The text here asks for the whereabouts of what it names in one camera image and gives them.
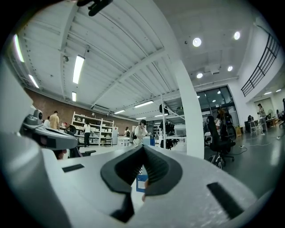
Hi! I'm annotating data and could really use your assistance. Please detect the black white-striped backpack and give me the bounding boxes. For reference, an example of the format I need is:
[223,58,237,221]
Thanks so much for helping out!
[208,154,227,170]

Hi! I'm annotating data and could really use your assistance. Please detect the black clip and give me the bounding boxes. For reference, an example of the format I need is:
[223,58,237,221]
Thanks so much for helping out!
[76,0,114,17]

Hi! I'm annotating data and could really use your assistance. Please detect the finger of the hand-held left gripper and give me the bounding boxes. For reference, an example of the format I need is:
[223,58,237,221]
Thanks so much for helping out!
[21,124,79,150]

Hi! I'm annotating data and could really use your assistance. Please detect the black office chair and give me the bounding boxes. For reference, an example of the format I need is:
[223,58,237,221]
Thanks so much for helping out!
[204,115,236,166]

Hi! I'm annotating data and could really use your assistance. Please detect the blue plastic file holder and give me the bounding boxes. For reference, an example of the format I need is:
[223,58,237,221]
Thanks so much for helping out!
[135,166,149,193]

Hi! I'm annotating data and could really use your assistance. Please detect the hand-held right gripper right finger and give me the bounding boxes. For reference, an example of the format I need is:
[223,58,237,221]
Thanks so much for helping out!
[133,144,264,228]

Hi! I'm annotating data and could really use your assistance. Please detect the metal storage rack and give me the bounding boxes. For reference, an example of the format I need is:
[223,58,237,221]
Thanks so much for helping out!
[159,98,187,150]

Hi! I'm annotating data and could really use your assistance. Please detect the white air conditioner unit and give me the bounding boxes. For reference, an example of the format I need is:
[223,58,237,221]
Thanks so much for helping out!
[90,104,111,113]

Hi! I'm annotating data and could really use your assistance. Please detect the white fridge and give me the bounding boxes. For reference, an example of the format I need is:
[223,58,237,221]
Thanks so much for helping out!
[112,126,119,146]

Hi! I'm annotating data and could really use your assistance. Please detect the white extension cord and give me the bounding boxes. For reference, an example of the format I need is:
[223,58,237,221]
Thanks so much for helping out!
[231,135,285,155]

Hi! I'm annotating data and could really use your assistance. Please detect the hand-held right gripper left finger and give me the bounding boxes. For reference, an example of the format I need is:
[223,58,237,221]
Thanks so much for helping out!
[0,133,145,228]

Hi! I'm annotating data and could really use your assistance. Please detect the white storage shelf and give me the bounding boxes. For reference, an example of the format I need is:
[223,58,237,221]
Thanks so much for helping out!
[71,111,115,148]

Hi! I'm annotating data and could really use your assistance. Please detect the ceiling tube lights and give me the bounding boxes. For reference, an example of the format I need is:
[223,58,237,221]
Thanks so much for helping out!
[12,33,155,115]

